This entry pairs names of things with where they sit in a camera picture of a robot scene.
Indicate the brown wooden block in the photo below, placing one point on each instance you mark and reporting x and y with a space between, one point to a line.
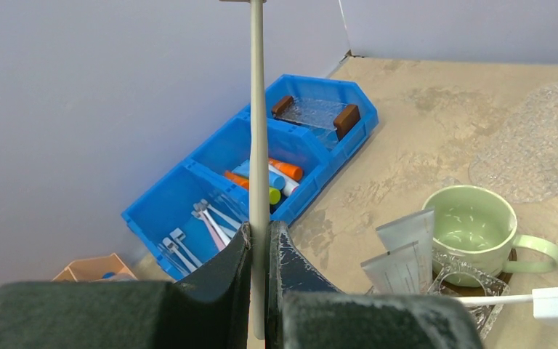
346 120

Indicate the orange small tube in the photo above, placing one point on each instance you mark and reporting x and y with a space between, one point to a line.
237 179

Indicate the blue plastic compartment bin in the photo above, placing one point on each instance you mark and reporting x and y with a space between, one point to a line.
168 204

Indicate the beige grey toothbrush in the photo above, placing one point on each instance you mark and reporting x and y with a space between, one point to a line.
259 202

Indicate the light green ceramic mug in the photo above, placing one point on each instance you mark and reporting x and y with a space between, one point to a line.
480 227

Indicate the peach plastic desk organizer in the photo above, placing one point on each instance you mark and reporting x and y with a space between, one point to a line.
105 268

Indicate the blue small tube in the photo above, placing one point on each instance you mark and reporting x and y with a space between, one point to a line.
275 180

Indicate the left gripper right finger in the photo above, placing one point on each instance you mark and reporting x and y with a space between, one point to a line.
305 310

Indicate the yellow green small tube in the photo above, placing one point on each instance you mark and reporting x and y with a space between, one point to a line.
274 196

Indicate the white toothbrush with cap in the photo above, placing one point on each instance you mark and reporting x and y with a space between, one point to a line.
544 301

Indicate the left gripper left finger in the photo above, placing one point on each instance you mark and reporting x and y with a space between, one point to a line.
207 309

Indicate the white red capped tube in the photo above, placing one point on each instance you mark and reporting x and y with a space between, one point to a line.
289 186

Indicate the clear glass toothbrush holder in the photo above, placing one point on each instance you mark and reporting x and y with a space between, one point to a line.
457 272

